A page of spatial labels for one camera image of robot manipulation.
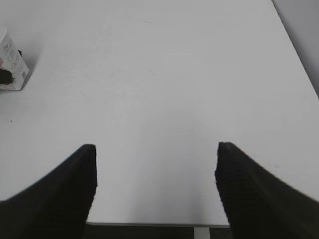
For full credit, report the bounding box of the white table leg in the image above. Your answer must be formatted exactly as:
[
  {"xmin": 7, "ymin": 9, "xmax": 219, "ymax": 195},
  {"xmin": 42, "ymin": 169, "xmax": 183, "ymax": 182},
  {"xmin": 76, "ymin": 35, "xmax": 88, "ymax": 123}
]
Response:
[{"xmin": 194, "ymin": 228, "xmax": 210, "ymax": 239}]

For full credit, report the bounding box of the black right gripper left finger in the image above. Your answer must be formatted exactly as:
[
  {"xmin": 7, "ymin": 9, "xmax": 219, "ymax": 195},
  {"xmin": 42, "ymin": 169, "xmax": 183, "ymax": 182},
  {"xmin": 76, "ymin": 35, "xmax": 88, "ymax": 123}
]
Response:
[{"xmin": 0, "ymin": 144, "xmax": 98, "ymax": 239}]

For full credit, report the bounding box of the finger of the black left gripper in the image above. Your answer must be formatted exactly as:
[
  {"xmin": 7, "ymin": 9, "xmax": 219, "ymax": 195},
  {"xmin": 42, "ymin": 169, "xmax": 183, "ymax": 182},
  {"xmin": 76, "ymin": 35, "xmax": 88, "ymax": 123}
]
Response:
[{"xmin": 0, "ymin": 69, "xmax": 13, "ymax": 84}]

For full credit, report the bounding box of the white yili changqing yogurt bottle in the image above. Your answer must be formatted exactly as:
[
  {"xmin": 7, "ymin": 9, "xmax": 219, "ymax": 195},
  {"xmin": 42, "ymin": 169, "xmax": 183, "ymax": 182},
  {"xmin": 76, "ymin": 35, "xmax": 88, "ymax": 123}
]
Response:
[{"xmin": 0, "ymin": 26, "xmax": 29, "ymax": 91}]

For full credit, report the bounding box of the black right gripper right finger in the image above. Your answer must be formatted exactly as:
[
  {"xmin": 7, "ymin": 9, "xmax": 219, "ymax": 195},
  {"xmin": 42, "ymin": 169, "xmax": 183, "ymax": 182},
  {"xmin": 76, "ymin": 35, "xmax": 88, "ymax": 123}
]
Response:
[{"xmin": 215, "ymin": 142, "xmax": 319, "ymax": 239}]

